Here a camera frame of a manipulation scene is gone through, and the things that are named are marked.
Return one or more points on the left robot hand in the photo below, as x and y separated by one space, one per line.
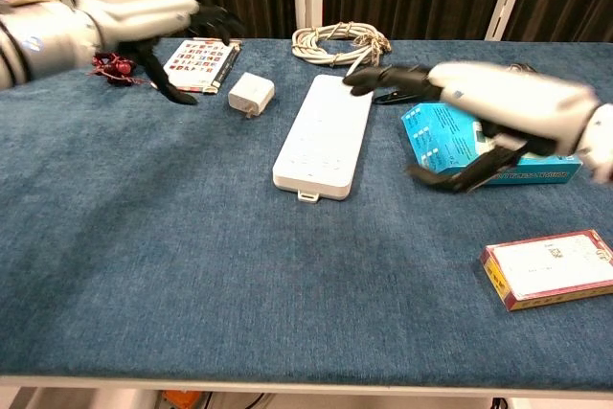
139 11

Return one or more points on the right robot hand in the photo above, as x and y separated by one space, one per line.
507 102

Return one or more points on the white plug adapter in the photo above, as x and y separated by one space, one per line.
251 94

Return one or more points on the white power strip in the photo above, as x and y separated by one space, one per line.
325 136

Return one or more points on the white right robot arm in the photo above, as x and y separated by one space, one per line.
598 141

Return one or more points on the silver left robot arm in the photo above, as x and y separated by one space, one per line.
43 35

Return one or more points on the dark red grape bunch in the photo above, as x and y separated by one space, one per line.
117 69

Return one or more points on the blue cardboard product box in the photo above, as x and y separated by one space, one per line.
440 136

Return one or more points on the white picture card booklet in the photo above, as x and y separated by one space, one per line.
196 66

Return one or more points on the red and white box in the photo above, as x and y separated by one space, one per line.
551 270

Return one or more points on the blue table cloth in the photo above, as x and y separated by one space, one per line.
191 236

